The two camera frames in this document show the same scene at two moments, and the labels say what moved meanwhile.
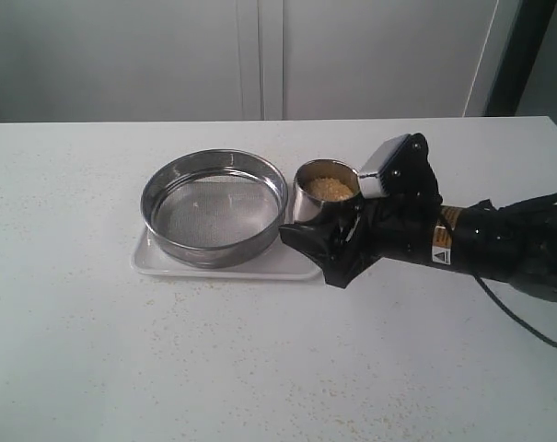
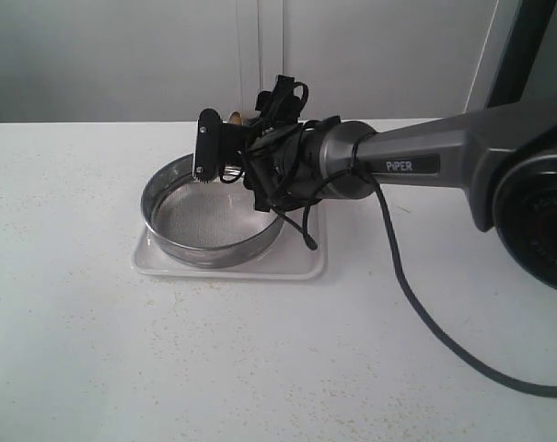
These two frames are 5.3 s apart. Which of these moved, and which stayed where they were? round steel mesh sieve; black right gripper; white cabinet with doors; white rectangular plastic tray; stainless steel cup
Moved: black right gripper; stainless steel cup
Stayed: white rectangular plastic tray; round steel mesh sieve; white cabinet with doors
